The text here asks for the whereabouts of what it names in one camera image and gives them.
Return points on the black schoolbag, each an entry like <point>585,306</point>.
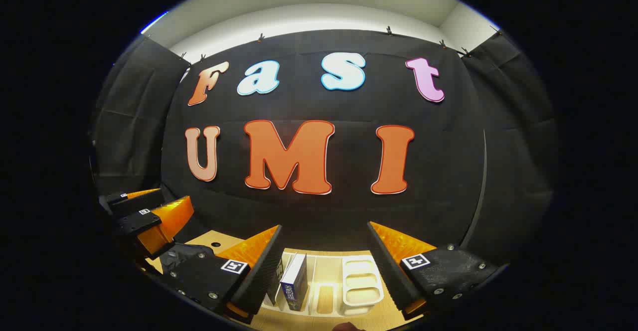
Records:
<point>179,258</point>

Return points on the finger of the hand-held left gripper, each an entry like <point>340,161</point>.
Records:
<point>132,224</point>
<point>129,200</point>

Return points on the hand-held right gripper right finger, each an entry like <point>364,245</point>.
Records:
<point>391,276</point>

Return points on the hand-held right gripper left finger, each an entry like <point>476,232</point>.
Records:
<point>264,276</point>

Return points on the white bookshelf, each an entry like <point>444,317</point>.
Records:
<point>361,291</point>

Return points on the blue cover book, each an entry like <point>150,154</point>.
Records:
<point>295,283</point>

